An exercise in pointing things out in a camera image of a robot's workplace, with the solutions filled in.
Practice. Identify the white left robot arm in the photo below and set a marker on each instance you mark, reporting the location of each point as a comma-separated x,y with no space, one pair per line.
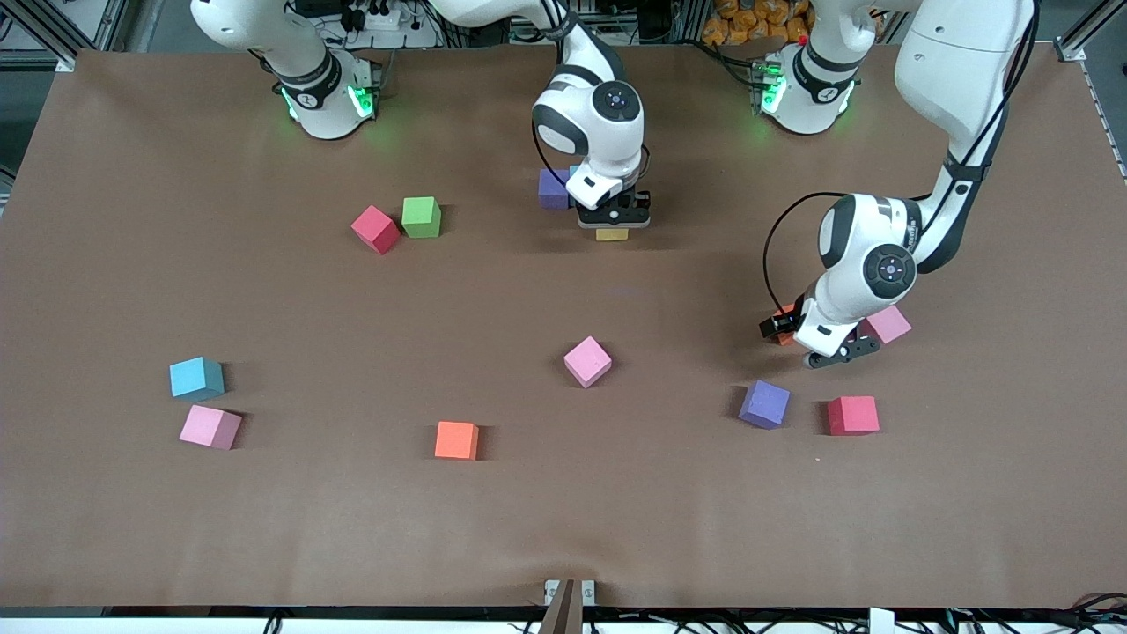
960,62

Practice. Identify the brown table cover sheet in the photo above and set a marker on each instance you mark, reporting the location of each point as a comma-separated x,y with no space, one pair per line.
563,511

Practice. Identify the orange foam cube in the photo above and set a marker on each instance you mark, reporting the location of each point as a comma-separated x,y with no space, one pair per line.
785,311
457,440

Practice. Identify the red foam cube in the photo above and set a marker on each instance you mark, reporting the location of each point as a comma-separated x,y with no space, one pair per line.
852,416
376,230

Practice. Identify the yellow foam cube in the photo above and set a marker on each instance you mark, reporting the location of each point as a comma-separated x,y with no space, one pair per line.
612,234

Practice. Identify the metal clamp bracket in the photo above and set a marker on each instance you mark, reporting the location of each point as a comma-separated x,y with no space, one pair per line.
568,608

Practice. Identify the pink foam cube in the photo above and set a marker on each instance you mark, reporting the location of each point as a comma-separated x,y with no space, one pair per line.
891,324
587,362
210,427

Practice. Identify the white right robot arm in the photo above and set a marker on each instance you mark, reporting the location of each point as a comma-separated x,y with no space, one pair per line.
599,145

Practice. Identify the white power strip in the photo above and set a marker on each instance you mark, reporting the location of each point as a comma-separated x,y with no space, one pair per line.
379,19

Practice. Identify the purple foam cube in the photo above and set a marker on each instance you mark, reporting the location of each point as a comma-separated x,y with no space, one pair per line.
551,189
764,404

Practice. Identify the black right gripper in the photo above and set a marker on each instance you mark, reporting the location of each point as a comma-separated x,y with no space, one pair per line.
630,204

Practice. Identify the green foam cube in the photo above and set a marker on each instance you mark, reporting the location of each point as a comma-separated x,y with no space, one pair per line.
421,217

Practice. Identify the orange mesh bag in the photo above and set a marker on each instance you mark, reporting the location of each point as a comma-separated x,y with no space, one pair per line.
748,22

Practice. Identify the blue foam cube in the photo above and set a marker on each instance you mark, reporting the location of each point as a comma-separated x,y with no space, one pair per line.
573,173
196,379

